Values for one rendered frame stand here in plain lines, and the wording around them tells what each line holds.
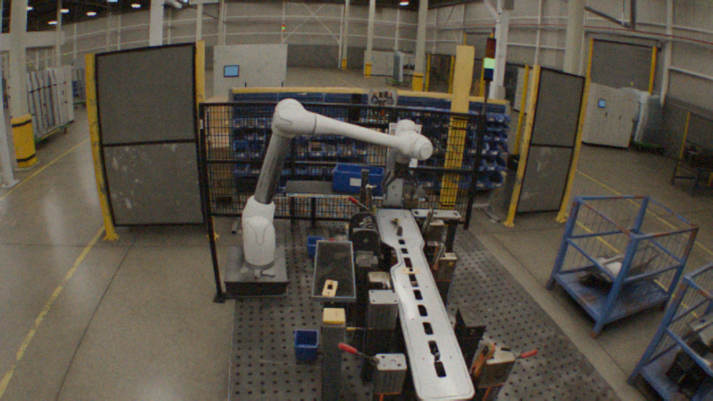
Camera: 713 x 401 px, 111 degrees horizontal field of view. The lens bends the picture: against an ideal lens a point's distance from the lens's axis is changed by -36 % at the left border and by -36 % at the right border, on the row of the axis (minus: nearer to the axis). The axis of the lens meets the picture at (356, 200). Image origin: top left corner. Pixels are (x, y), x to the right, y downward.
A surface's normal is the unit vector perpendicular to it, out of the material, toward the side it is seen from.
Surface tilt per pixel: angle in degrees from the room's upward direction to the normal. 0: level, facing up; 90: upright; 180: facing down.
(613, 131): 90
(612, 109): 90
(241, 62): 90
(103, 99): 90
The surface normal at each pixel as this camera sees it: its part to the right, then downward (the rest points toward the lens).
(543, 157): 0.27, 0.42
